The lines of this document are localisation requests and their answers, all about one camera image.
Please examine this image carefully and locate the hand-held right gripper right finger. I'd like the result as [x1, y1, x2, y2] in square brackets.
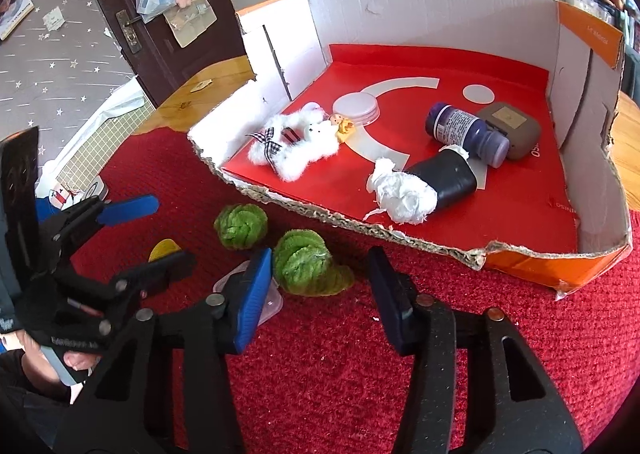
[366, 246, 583, 454]

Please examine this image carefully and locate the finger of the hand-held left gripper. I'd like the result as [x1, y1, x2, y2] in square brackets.
[54, 193, 162, 248]
[74, 250, 197, 306]

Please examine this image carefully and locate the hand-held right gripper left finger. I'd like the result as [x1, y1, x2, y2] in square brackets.
[52, 247, 273, 454]

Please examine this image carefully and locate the green plush toy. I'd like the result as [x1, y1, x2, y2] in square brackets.
[272, 229, 356, 297]

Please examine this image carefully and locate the black roll with white tissue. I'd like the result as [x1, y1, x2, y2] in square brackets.
[362, 144, 478, 225]

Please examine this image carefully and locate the white plush bear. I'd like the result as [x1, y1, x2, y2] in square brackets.
[246, 103, 341, 182]

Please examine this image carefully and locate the orange and white cardboard box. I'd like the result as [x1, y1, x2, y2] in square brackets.
[187, 0, 632, 296]

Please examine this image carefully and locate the yellow-haired doll figurine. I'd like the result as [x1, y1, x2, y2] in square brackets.
[327, 113, 357, 144]

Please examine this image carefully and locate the purple bottle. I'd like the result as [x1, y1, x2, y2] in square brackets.
[425, 103, 511, 169]

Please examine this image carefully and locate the person's left hand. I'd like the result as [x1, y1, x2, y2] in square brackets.
[17, 331, 98, 402]

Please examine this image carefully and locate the clear plastic small box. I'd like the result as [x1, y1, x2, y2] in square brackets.
[212, 260, 284, 327]

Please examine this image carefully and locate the white rounded device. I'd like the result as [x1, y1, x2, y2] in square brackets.
[50, 175, 109, 209]

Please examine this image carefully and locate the green knotted plush ball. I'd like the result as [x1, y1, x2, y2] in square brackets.
[214, 204, 268, 251]

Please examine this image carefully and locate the grid-patterned panel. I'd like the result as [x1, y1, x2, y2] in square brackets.
[62, 94, 156, 187]

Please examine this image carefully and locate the red knitted mat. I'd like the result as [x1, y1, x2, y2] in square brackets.
[70, 131, 640, 454]

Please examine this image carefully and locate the grey starry blanket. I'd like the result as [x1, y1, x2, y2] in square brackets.
[0, 0, 143, 175]

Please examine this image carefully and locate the beige cloth pocket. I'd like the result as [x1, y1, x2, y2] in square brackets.
[167, 0, 218, 47]

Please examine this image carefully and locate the grey rounded case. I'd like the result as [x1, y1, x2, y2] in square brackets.
[475, 101, 542, 161]

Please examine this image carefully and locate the metal door handle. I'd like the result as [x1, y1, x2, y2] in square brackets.
[116, 9, 143, 55]

